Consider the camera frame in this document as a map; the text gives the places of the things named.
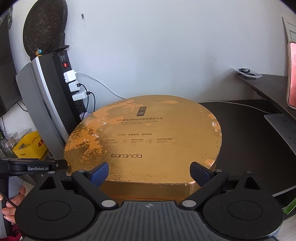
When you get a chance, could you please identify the framed certificate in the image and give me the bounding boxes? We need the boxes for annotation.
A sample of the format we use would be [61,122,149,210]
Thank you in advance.
[282,17,296,42]

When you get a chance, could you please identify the person left hand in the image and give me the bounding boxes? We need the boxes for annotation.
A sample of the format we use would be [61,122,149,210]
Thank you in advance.
[2,186,26,224]

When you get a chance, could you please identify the paper stack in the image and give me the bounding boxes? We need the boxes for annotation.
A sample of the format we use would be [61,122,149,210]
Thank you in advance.
[264,114,296,154]

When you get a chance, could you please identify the yellow plastic crate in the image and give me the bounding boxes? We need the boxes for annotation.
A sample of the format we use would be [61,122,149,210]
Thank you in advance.
[13,131,48,160]

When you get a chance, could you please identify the white bottom charger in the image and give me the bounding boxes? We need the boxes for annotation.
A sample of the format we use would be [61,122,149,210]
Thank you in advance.
[72,91,88,101]

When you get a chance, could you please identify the dark round decorative plate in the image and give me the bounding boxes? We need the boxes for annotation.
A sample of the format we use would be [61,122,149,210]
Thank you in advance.
[23,0,69,60]

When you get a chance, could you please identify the white middle charger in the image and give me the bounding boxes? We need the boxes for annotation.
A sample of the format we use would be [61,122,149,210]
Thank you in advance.
[68,80,80,92]

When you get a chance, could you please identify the green strap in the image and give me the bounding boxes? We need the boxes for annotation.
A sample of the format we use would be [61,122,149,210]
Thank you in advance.
[282,199,296,216]

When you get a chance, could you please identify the gold round box lid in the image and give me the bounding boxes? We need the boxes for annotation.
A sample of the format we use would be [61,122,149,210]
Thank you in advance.
[64,95,222,184]

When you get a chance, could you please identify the black monitor left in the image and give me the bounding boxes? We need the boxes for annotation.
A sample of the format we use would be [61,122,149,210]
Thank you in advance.
[0,16,22,116]

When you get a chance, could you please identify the smartphone pink screen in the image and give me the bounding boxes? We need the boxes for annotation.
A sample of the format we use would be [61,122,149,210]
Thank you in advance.
[287,41,296,109]

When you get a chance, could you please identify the dark curved shelf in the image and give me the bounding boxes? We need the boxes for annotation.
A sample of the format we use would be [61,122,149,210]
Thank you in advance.
[234,74,296,123]

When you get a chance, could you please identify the black charger cable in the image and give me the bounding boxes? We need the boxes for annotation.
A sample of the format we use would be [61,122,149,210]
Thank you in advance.
[77,83,96,114]

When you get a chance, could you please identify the white top charger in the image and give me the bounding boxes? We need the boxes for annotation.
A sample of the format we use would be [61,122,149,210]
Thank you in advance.
[63,70,76,83]

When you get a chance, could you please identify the gold gift box base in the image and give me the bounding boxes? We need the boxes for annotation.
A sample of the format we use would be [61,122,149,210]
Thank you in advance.
[99,159,218,202]

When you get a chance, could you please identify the black power strip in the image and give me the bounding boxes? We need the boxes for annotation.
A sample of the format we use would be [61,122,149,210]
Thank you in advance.
[52,50,85,124]

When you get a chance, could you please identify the white charger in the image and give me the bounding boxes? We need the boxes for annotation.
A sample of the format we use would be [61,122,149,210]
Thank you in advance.
[63,70,76,83]
[68,80,80,92]
[72,91,88,101]

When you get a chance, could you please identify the clear tray with glasses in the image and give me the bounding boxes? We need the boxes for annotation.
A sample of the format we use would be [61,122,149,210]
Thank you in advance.
[234,68,262,79]

